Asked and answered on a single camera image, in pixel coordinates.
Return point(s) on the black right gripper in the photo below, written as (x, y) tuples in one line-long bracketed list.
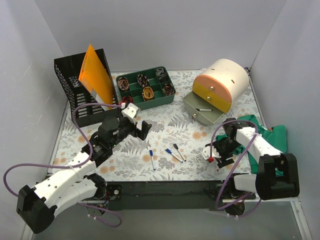
[(222, 155)]

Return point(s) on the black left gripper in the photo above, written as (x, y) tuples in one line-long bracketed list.
[(137, 130)]

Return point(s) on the blue cap marker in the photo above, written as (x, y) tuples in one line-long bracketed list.
[(173, 155), (152, 159)]

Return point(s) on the black cap marker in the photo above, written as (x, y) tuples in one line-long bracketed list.
[(203, 110), (179, 151)]

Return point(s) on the orange plastic folder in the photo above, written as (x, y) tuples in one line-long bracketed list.
[(94, 77)]

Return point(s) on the cream cylindrical drawer box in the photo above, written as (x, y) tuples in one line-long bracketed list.
[(218, 88)]

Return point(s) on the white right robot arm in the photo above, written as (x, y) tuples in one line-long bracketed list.
[(277, 174)]

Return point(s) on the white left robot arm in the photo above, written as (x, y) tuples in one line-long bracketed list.
[(39, 205)]

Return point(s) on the floral table mat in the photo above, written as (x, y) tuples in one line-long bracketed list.
[(171, 124)]

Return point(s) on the green compartment tray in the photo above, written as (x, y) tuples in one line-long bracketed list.
[(147, 88)]

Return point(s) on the green cloth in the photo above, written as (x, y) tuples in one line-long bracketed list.
[(275, 136)]

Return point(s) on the black mesh file holder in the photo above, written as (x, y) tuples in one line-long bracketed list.
[(67, 70)]

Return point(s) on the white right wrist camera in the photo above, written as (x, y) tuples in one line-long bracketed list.
[(211, 155)]

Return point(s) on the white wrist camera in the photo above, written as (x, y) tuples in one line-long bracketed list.
[(129, 111), (211, 155)]

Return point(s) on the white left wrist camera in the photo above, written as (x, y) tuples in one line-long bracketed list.
[(129, 111)]

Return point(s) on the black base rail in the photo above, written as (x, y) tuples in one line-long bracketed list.
[(162, 195)]

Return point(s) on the aluminium frame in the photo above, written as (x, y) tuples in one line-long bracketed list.
[(265, 220)]

